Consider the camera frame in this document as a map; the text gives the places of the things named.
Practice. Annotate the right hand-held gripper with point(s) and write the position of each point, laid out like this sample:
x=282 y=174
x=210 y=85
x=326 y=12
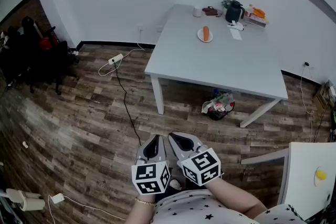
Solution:
x=202 y=168

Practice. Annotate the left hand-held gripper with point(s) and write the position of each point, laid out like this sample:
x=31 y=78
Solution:
x=151 y=177

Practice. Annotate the white plate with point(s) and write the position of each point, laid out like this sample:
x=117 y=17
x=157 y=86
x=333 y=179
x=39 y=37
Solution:
x=316 y=182
x=200 y=36

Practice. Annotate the orange food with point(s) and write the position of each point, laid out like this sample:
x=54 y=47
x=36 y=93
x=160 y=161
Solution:
x=206 y=33

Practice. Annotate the yellow food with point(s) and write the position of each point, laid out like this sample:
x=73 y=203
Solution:
x=321 y=175

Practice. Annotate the person's left forearm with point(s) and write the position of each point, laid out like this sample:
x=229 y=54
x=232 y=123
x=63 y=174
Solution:
x=139 y=211

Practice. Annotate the person's right forearm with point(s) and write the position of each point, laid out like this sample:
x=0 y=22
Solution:
x=236 y=199

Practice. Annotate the person's white shoe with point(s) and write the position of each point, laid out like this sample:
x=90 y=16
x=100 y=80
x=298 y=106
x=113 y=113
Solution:
x=175 y=184

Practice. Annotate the black trash bin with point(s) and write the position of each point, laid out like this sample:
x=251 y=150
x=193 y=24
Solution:
x=218 y=110

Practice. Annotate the white star print shirt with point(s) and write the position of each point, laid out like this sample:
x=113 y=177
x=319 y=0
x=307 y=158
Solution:
x=194 y=208

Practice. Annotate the large white table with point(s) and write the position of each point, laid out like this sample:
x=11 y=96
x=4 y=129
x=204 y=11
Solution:
x=210 y=65

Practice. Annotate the white power adapter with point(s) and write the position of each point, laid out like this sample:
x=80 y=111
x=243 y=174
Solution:
x=57 y=198

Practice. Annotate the small white table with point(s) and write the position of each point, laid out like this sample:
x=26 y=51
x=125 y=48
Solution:
x=302 y=165

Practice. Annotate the white paper sheet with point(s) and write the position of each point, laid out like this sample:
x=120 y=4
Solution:
x=235 y=34

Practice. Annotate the small white paper cup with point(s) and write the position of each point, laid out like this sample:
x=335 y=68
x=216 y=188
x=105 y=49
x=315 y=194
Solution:
x=25 y=144

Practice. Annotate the black office chair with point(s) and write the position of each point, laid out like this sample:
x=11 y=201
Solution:
x=15 y=55
x=55 y=65

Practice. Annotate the crumpled white tissue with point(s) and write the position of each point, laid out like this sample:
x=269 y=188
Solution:
x=235 y=25

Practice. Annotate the white cylindrical cup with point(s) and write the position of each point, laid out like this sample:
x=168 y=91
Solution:
x=197 y=11

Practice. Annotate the dark red pouch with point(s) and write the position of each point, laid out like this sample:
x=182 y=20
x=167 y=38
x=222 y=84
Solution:
x=210 y=11

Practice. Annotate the black kettle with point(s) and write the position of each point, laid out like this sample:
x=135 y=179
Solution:
x=233 y=14

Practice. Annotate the flat white box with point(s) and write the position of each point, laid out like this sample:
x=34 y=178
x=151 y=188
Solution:
x=256 y=21

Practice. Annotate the wooden crate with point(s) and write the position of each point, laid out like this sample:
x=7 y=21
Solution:
x=323 y=94

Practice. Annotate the small green plant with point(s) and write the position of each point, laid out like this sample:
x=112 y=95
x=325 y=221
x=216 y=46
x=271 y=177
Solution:
x=225 y=3

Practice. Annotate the clear plastic bottle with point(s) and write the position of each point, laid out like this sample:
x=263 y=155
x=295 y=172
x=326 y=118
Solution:
x=250 y=10

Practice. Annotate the red bag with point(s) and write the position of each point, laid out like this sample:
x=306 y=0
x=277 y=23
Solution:
x=47 y=43

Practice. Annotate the orange snack packet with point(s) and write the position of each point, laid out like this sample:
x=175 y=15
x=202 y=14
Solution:
x=259 y=12

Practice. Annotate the white wall outlet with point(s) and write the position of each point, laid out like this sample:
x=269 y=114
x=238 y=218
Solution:
x=140 y=26
x=159 y=28

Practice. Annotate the black wall charger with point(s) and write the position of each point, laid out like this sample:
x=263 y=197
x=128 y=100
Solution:
x=306 y=63

